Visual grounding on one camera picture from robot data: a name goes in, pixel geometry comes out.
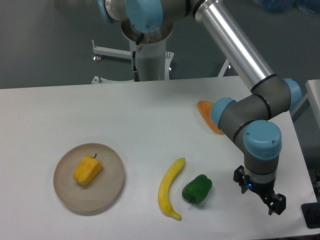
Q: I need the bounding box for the orange carrot piece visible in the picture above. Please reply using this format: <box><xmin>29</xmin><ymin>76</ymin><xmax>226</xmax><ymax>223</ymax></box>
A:
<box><xmin>197</xmin><ymin>100</ymin><xmax>224</xmax><ymax>135</ymax></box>

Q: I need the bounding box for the green bell pepper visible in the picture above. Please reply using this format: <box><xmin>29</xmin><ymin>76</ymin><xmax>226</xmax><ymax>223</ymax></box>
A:
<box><xmin>181</xmin><ymin>174</ymin><xmax>213</xmax><ymax>205</ymax></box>

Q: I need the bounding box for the black device at table edge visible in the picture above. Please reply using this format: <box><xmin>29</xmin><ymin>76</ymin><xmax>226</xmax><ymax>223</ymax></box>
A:
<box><xmin>301</xmin><ymin>202</ymin><xmax>320</xmax><ymax>229</ymax></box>

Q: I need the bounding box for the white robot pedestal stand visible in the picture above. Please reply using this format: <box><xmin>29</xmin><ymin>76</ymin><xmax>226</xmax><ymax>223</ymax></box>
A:
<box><xmin>90</xmin><ymin>22</ymin><xmax>176</xmax><ymax>85</ymax></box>

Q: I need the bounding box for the beige round plate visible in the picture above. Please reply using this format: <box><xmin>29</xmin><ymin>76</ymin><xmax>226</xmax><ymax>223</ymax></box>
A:
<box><xmin>53</xmin><ymin>143</ymin><xmax>125</xmax><ymax>216</ymax></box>

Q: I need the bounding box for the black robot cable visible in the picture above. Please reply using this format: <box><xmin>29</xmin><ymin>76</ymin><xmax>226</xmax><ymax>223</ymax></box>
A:
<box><xmin>131</xmin><ymin>32</ymin><xmax>145</xmax><ymax>82</ymax></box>

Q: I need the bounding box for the yellow bell pepper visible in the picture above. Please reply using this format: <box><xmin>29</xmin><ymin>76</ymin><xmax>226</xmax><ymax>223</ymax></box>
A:
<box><xmin>73</xmin><ymin>153</ymin><xmax>103</xmax><ymax>186</ymax></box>

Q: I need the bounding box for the white side table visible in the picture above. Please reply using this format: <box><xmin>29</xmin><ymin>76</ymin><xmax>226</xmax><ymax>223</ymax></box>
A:
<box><xmin>290</xmin><ymin>79</ymin><xmax>320</xmax><ymax>126</ymax></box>

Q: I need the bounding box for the yellow banana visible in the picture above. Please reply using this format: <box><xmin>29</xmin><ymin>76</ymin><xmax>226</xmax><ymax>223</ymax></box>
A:
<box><xmin>157</xmin><ymin>157</ymin><xmax>186</xmax><ymax>221</ymax></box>

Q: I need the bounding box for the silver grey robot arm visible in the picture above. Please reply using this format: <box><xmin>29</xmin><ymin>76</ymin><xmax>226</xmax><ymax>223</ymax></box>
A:
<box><xmin>97</xmin><ymin>0</ymin><xmax>302</xmax><ymax>215</ymax></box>

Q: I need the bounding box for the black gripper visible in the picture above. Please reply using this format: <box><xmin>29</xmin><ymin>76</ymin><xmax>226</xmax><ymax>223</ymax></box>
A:
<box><xmin>233</xmin><ymin>165</ymin><xmax>286</xmax><ymax>216</ymax></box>

